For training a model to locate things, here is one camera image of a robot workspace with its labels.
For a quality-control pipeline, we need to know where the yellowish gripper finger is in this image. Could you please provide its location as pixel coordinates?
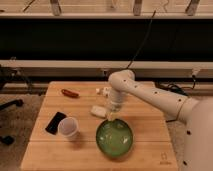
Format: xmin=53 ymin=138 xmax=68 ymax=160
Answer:
xmin=107 ymin=112 xmax=117 ymax=121

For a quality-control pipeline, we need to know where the green ceramic bowl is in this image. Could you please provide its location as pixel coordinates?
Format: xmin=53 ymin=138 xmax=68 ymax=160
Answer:
xmin=96 ymin=119 xmax=133 ymax=158

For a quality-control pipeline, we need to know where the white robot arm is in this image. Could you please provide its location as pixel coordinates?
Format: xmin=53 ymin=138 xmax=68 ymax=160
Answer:
xmin=108 ymin=70 xmax=213 ymax=171

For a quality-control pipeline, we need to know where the white soap bar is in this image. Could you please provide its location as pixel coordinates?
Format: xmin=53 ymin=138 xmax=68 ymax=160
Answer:
xmin=91 ymin=105 xmax=106 ymax=118

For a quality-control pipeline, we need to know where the red brown sausage toy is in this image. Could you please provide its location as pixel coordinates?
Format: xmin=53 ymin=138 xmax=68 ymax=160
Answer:
xmin=61 ymin=89 xmax=79 ymax=98

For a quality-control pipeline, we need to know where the black smartphone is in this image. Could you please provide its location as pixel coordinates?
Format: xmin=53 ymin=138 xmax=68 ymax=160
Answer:
xmin=45 ymin=112 xmax=66 ymax=135

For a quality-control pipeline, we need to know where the black floor cable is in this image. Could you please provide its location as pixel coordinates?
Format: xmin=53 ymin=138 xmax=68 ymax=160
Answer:
xmin=156 ymin=74 xmax=198 ymax=124

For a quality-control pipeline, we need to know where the white wall socket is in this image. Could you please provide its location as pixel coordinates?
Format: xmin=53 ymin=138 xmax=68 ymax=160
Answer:
xmin=191 ymin=68 xmax=200 ymax=76

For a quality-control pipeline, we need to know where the black hanging cable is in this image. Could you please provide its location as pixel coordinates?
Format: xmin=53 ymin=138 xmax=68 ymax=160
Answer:
xmin=118 ymin=9 xmax=157 ymax=78

